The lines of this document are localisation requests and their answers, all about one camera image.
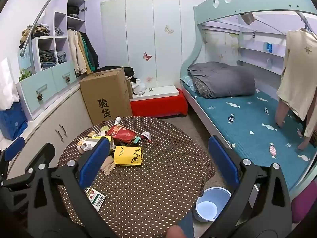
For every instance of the green plant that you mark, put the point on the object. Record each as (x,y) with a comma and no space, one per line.
(26,75)

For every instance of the red snack bag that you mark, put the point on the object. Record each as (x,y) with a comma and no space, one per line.
(121,133)

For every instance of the olive folded clothes pile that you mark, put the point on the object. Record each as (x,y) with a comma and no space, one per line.
(37,31)

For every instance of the white cabinet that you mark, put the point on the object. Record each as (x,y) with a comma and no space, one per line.
(49,119)

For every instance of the pink white wrapper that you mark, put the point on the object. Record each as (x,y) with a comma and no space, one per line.
(146,136)

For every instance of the dark folded clothes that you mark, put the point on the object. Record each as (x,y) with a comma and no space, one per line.
(47,58)

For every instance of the cream hanging sweater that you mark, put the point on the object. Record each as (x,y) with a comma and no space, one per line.
(74,49)

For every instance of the small white labelled box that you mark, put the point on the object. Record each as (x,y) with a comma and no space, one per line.
(96,198)

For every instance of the person in beige shirt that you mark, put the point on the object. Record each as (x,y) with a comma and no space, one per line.
(297,74)

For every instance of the large cardboard box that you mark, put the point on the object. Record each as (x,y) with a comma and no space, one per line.
(106,96)

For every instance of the grey duvet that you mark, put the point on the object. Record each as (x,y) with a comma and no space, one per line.
(223,79)

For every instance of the light green bunk bed frame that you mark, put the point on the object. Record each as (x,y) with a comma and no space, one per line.
(223,10)

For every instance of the yellow butterfly sticker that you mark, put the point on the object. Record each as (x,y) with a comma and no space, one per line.
(169,29)

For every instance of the lilac wall shelf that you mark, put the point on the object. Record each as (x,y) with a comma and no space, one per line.
(257,52)

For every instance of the blue bag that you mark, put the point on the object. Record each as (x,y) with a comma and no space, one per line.
(12,121)

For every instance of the lilac cubby shelf unit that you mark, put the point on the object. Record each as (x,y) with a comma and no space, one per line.
(62,75)

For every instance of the black folded garment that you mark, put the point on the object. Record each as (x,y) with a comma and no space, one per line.
(73,11)

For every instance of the blue plaid pillow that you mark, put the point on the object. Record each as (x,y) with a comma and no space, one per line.
(188,81)

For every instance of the white wardrobe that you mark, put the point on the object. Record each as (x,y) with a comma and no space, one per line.
(138,29)

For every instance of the small blue box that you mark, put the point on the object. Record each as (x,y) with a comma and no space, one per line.
(269,47)

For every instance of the teal wrapper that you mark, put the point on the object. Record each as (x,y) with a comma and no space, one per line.
(136,140)

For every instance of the black cloth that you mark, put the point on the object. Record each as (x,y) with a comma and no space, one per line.
(128,72)

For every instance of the small white bottle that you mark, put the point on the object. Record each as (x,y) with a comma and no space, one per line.
(117,120)

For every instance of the yellow green wrapper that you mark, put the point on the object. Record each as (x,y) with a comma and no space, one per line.
(104,130)

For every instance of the yellow paper bag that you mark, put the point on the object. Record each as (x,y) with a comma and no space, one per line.
(128,157)

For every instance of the red storage bench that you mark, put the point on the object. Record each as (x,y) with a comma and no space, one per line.
(158,106)

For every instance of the white green carton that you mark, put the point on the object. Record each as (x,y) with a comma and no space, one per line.
(86,143)

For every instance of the person's leg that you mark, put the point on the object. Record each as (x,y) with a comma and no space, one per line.
(184,225)

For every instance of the folded jeans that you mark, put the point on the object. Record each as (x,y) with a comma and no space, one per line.
(61,57)

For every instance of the green hanging garment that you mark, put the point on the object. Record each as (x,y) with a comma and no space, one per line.
(87,54)

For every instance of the purple cushion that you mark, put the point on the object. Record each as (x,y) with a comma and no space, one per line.
(304,205)

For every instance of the pale pink butterfly sticker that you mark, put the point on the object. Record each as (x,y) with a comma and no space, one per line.
(148,79)

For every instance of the teal candy print bedsheet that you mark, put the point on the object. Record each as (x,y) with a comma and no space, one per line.
(235,133)

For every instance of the beige stocking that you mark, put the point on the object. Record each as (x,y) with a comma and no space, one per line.
(109,164)

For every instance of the pink pants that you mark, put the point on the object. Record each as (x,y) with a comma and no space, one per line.
(281,114)

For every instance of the white round bin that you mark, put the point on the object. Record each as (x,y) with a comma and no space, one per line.
(210,208)

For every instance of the white plastic bag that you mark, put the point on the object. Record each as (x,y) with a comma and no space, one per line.
(138,86)

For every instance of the brown polka dot tablecloth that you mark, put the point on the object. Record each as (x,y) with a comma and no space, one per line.
(153,191)

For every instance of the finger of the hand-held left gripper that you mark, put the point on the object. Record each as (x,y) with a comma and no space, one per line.
(45,153)
(13,150)

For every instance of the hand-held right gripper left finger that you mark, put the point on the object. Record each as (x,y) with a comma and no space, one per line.
(95,158)

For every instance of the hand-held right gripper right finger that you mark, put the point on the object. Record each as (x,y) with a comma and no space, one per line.
(224,158)

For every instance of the black hanging jacket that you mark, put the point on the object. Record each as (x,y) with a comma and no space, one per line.
(92,50)

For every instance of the beige cloth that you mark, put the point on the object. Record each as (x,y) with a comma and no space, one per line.
(247,18)

